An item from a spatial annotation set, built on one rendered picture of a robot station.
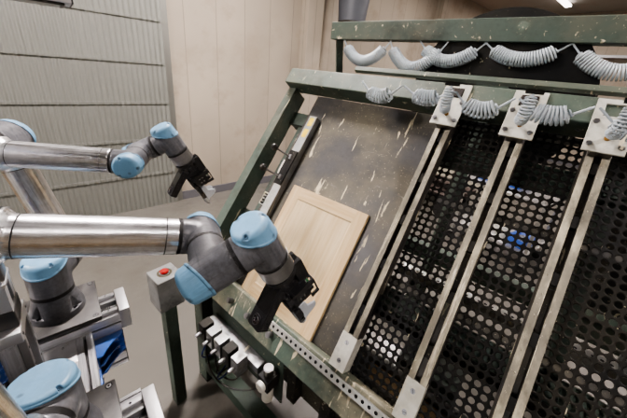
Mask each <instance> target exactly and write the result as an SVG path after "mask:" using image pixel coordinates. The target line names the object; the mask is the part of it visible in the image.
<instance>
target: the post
mask: <svg viewBox="0 0 627 418"><path fill-rule="evenodd" d="M161 319H162V326H163V333H164V339H165V346H166V353H167V360H168V367H169V373H170V380H171V387H172V394H173V400H174V402H175V403H176V405H177V406H178V405H179V404H180V403H181V402H183V401H184V400H185V399H186V398H187V389H186V381H185V372H184V364H183V356H182V347H181V339H180V330H179V322H178V313H177V306H175V307H173V308H172V309H171V310H169V311H167V312H165V313H162V314H161Z"/></svg>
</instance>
